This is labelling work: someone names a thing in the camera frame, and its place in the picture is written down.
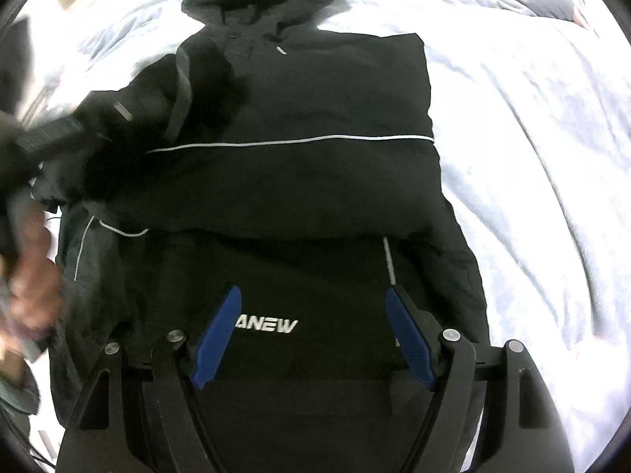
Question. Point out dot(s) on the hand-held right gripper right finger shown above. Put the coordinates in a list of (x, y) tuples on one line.
[(409, 335)]

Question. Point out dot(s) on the floral fleece blanket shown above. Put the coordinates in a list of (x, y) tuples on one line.
[(517, 157)]

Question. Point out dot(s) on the person's left forearm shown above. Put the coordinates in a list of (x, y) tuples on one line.
[(17, 384)]

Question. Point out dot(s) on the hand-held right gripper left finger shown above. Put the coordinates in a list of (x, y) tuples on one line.
[(220, 335)]

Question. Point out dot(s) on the person's left hand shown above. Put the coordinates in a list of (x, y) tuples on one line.
[(32, 281)]

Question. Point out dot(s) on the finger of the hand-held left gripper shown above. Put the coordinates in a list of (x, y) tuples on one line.
[(88, 125)]

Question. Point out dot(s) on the black hooded jacket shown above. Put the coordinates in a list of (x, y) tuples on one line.
[(320, 182)]

